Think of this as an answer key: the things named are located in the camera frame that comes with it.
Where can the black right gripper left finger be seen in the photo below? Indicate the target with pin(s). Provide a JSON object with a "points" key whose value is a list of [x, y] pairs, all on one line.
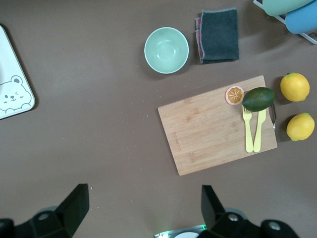
{"points": [[71, 210]]}

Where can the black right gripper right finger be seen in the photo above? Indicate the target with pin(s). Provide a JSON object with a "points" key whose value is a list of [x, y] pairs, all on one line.
{"points": [[215, 215]]}

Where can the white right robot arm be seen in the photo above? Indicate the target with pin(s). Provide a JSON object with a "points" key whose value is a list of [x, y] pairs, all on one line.
{"points": [[185, 235]]}

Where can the bamboo cutting board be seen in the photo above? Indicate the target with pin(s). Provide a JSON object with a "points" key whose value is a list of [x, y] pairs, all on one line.
{"points": [[213, 134]]}

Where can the yellow plastic fork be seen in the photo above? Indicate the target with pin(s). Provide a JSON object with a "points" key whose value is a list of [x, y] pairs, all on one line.
{"points": [[248, 134]]}

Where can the orange slice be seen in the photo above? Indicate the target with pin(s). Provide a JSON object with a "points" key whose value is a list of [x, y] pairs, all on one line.
{"points": [[234, 95]]}

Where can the yellow lemon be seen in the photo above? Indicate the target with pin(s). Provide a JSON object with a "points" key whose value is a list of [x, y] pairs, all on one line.
{"points": [[294, 86], [300, 126]]}

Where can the dark green avocado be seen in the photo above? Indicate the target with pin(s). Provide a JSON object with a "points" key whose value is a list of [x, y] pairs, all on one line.
{"points": [[258, 99]]}

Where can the cream tray with bear print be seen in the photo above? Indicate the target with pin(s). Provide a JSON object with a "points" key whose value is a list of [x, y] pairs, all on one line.
{"points": [[12, 74]]}

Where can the mint green bowl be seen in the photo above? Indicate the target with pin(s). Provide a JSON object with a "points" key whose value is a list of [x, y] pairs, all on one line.
{"points": [[166, 50]]}

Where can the pink folded cloth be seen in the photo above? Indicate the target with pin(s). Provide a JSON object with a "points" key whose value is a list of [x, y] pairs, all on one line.
{"points": [[198, 37]]}

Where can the dark grey folded cloth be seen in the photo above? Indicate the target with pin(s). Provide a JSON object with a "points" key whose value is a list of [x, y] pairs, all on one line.
{"points": [[219, 34]]}

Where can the blue cup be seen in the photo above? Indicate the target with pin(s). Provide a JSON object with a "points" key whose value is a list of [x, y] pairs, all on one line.
{"points": [[302, 21]]}

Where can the pale green cup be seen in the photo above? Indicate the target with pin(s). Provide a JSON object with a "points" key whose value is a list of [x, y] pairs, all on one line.
{"points": [[284, 6]]}

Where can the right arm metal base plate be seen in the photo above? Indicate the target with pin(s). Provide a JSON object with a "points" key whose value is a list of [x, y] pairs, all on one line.
{"points": [[168, 233]]}

